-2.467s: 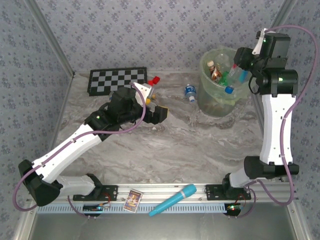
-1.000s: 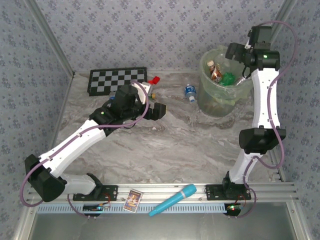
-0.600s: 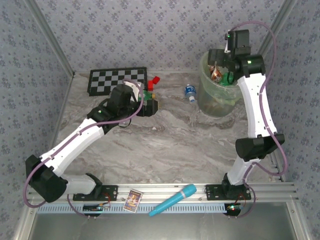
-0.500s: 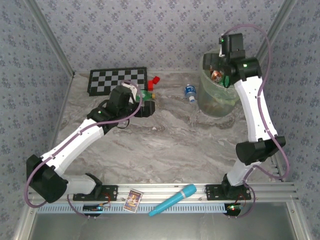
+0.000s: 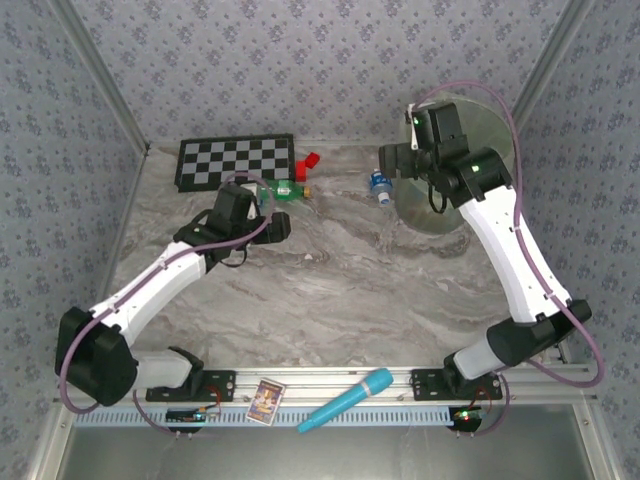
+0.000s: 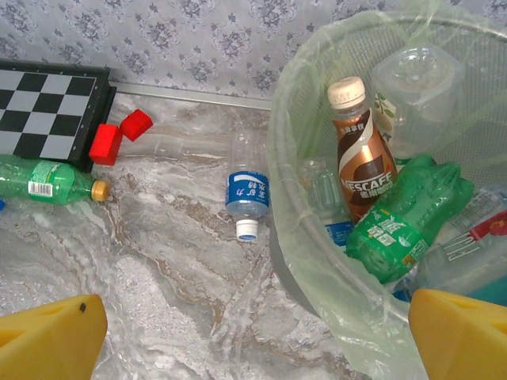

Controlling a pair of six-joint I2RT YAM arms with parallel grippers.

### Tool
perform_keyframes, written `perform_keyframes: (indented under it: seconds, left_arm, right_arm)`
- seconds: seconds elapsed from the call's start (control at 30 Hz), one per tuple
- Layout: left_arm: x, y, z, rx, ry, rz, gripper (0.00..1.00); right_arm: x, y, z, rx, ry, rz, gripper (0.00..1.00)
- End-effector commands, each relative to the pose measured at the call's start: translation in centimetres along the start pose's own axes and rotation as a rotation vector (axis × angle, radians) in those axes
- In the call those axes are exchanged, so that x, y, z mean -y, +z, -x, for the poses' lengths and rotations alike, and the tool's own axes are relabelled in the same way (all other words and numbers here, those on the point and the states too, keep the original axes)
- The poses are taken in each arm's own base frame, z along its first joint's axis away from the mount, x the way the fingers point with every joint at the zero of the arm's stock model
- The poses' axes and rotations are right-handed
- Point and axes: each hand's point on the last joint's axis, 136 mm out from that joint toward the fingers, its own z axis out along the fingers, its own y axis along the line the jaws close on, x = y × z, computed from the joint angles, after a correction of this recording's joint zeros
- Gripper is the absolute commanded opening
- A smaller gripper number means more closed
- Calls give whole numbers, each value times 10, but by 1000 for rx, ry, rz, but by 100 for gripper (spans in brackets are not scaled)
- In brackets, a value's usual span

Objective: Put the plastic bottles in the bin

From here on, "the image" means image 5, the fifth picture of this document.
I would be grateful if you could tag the green bottle barcode label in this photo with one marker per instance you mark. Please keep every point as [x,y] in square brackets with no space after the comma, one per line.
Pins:
[285,190]

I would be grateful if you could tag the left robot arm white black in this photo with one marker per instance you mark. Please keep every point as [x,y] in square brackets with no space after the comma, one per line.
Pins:
[150,285]

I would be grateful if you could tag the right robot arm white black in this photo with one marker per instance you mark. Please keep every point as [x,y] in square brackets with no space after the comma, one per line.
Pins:
[510,260]

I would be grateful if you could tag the translucent green plastic bin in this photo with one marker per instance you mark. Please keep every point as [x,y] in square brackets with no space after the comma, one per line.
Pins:
[492,125]

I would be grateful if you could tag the black grey chessboard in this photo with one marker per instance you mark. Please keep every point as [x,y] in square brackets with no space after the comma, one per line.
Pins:
[235,160]

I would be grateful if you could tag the red plastic block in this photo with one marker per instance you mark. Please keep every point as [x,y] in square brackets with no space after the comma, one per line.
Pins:
[302,172]

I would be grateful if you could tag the small clear bottle blue label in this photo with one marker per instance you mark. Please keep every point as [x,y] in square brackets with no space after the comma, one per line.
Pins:
[378,181]

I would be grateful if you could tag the playing card pack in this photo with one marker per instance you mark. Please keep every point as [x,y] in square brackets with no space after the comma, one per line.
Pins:
[265,402]

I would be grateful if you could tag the small circuit board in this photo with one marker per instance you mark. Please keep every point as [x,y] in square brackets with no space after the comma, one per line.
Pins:
[185,415]
[465,416]

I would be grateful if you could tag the teal toy microphone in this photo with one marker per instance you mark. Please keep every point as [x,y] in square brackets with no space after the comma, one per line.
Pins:
[350,397]

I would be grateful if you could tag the grey metal panel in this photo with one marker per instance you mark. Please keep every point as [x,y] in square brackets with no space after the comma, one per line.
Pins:
[325,455]

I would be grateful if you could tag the aluminium frame post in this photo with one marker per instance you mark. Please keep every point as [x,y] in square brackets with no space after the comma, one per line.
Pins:
[550,65]

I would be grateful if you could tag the aluminium mounting rail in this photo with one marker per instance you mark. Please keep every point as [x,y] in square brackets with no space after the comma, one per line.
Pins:
[325,382]

